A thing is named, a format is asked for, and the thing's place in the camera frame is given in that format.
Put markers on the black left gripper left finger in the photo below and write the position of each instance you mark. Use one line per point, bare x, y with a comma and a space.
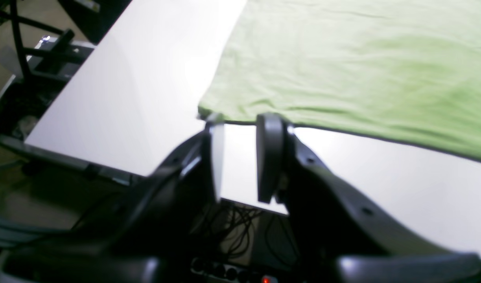
144, 238

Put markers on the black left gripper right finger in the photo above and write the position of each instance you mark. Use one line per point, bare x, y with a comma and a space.
342, 235

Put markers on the green T-shirt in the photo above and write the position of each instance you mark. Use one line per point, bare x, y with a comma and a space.
404, 71

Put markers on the black power strip red switch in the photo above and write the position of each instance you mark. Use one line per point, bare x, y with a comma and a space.
206, 271

